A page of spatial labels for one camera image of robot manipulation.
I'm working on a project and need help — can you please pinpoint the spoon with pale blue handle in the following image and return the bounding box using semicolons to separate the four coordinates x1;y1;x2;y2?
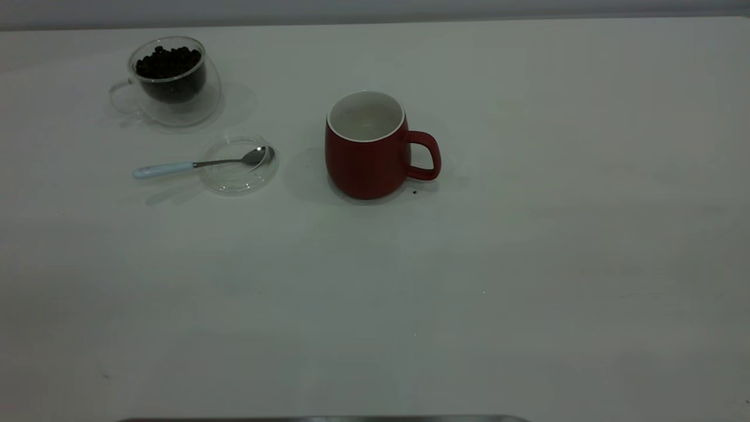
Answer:
132;146;275;180

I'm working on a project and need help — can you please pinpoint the clear round glass lid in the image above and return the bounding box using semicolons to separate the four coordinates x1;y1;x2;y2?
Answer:
199;136;279;196

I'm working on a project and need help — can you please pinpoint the double-walled glass cup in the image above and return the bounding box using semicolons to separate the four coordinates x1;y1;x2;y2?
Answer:
108;35;223;127

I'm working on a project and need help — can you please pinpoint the dark coffee bean pile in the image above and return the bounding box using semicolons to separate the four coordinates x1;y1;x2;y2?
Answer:
135;46;207;104

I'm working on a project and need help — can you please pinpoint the red ceramic mug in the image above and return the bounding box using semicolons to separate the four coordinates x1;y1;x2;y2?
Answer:
325;90;442;200

